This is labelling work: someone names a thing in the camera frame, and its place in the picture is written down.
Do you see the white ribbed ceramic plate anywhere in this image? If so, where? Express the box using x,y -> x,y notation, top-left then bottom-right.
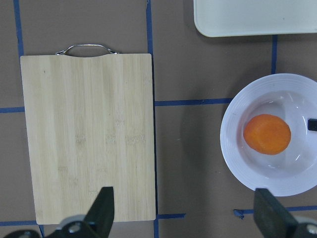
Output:
220,73 -> 317,196

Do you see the cream bear plastic tray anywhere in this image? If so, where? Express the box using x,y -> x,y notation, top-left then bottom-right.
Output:
193,0 -> 317,37

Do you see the bamboo cutting board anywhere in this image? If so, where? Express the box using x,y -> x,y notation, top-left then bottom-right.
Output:
20,53 -> 156,225

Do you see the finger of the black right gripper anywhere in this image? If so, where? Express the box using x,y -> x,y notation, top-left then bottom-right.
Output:
308,119 -> 317,131

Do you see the orange mandarin fruit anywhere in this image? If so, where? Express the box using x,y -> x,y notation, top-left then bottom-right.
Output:
243,114 -> 291,155

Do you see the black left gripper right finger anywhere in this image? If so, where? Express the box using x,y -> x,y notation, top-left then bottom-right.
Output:
254,188 -> 317,238

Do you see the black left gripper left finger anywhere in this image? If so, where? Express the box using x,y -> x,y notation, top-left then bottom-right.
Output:
48,186 -> 114,238

